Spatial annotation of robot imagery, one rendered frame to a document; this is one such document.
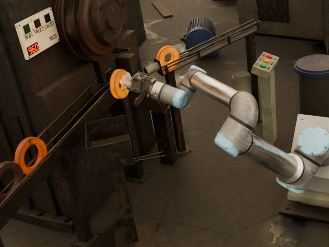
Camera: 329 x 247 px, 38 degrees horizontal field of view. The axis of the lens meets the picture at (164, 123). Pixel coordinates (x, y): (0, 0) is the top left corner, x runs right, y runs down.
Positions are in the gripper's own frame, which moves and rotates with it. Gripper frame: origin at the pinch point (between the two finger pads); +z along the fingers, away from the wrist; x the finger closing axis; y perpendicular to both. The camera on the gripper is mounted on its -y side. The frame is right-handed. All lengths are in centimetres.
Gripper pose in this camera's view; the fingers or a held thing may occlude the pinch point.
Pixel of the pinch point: (119, 80)
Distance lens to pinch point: 254.2
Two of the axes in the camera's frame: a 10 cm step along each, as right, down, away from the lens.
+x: -4.4, 4.8, -7.6
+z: -8.9, -3.4, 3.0
